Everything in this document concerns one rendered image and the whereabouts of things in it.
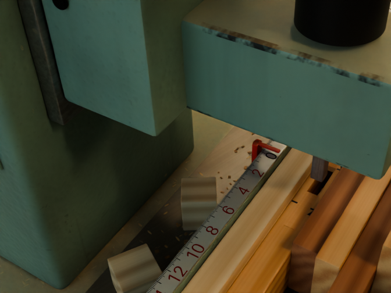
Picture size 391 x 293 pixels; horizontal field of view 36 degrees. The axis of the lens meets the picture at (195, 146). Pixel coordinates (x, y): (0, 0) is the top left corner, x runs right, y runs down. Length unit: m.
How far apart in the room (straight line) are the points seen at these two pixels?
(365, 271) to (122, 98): 0.18
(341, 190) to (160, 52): 0.16
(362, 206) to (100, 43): 0.20
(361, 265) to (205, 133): 0.35
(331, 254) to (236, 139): 0.32
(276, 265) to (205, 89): 0.12
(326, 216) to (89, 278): 0.25
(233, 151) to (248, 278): 0.30
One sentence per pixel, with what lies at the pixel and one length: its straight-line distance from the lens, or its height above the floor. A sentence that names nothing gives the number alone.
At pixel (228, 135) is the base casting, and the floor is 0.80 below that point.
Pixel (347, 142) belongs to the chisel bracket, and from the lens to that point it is 0.36.
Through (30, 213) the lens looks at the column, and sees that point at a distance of 0.49.
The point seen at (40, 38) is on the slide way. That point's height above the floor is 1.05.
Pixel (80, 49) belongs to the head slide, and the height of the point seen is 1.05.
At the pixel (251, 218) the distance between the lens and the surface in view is 0.41.
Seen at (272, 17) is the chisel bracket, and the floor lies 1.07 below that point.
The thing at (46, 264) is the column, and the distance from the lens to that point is 0.54.
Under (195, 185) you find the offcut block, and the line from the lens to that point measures 0.58.
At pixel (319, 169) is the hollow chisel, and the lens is 0.43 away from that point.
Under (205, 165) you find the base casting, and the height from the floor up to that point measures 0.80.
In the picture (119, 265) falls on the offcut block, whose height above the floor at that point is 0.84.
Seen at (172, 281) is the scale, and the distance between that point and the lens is 0.37.
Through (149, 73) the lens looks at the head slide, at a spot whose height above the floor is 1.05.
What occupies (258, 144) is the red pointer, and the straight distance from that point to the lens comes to 0.44.
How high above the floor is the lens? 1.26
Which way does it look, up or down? 43 degrees down
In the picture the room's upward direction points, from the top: 3 degrees counter-clockwise
